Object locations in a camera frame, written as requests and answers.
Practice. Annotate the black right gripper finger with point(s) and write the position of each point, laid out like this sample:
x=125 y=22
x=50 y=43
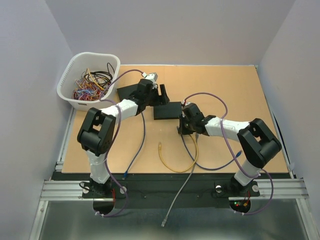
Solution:
x=191 y=130
x=182 y=128

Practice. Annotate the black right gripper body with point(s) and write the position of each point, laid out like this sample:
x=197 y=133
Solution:
x=191 y=123

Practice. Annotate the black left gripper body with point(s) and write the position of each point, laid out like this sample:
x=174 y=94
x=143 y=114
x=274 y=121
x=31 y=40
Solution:
x=153 y=99

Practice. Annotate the black network switch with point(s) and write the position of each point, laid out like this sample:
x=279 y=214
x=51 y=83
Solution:
x=169 y=111
x=124 y=92

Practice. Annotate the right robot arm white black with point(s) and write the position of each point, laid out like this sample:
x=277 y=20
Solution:
x=258 y=142

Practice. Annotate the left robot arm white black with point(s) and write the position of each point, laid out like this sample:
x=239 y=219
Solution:
x=101 y=126

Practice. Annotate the white plastic basket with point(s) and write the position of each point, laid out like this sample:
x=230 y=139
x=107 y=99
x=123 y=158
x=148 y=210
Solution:
x=76 y=66

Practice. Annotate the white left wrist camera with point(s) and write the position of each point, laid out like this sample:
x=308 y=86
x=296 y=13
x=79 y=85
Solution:
x=151 y=76

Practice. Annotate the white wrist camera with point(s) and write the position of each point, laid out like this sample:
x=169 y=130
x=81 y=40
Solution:
x=185 y=103
x=151 y=76

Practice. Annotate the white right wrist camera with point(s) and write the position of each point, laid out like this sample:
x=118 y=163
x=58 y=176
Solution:
x=185 y=103

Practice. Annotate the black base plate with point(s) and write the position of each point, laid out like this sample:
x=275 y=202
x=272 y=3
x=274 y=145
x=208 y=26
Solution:
x=177 y=190

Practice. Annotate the aluminium mounting rail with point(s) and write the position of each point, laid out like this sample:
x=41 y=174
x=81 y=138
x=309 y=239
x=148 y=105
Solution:
x=282 y=189

